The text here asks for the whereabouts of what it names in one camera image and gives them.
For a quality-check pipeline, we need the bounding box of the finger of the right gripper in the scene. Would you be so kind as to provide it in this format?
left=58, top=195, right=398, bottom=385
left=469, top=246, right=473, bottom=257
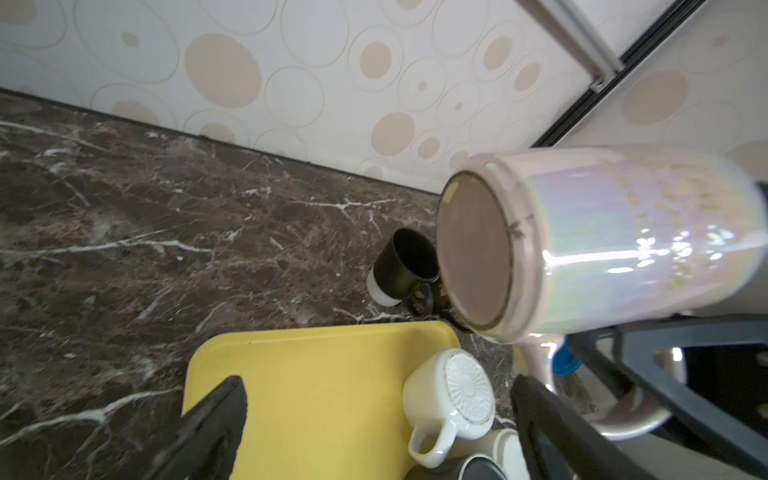
left=568, top=315, right=767, bottom=477

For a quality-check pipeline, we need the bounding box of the white cream mug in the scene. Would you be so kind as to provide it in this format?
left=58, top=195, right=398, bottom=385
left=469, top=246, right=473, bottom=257
left=448, top=429, right=530, bottom=480

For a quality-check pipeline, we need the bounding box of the diagonal aluminium bar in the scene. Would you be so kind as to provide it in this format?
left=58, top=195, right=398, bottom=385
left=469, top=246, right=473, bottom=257
left=519, top=0, right=625, bottom=93

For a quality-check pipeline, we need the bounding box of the white bottom dark mug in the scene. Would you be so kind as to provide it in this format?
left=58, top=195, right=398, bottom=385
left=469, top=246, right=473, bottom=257
left=366, top=228, right=439, bottom=307

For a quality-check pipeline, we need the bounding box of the yellow plastic tray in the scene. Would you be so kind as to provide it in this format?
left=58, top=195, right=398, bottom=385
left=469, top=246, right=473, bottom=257
left=182, top=321, right=460, bottom=479

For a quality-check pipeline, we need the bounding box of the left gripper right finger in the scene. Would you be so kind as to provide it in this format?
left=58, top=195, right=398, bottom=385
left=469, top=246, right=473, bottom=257
left=510, top=374, right=653, bottom=479

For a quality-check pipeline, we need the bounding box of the white cup blue lid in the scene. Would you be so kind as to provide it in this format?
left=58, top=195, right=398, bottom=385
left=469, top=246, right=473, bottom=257
left=552, top=339, right=582, bottom=377

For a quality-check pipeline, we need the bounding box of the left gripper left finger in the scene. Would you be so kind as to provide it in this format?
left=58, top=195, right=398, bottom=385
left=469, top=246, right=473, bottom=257
left=116, top=376, right=248, bottom=479

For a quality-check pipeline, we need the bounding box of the pink mug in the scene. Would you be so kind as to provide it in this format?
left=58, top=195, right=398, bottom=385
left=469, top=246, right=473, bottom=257
left=434, top=145, right=768, bottom=442

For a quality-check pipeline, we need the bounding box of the white ribbed mug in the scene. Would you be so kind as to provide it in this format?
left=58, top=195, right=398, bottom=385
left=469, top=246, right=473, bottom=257
left=402, top=348, right=496, bottom=469

